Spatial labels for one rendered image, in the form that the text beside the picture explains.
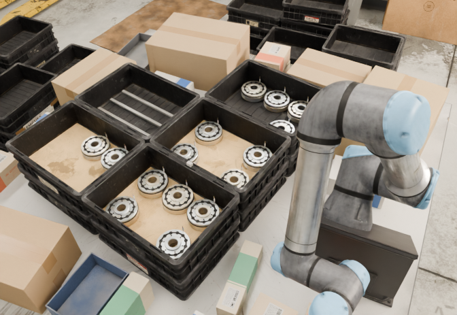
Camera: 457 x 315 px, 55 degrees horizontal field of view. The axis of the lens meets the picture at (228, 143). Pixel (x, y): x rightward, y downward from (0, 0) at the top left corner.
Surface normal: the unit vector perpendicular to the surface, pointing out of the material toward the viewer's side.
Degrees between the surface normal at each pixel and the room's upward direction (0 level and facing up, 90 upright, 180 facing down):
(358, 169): 48
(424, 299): 0
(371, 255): 90
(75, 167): 0
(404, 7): 73
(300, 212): 63
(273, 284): 0
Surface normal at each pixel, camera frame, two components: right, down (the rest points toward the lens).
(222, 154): -0.03, -0.70
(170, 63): -0.36, 0.67
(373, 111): -0.54, -0.13
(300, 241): -0.21, 0.28
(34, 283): 0.94, 0.22
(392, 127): -0.57, 0.25
